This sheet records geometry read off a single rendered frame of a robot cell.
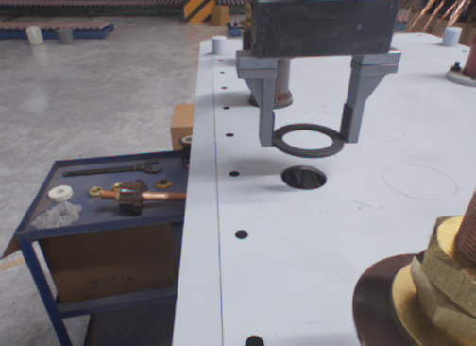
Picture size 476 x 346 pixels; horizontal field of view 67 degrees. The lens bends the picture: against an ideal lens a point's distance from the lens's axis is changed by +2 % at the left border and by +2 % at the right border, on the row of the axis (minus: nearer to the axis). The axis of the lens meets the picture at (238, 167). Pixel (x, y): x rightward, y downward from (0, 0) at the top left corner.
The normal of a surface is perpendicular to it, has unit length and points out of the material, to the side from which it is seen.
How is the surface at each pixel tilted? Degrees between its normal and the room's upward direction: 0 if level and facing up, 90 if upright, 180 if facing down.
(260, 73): 90
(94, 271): 90
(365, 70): 90
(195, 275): 11
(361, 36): 90
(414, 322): 0
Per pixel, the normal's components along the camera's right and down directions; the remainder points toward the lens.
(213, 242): -0.20, -0.83
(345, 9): 0.07, 0.51
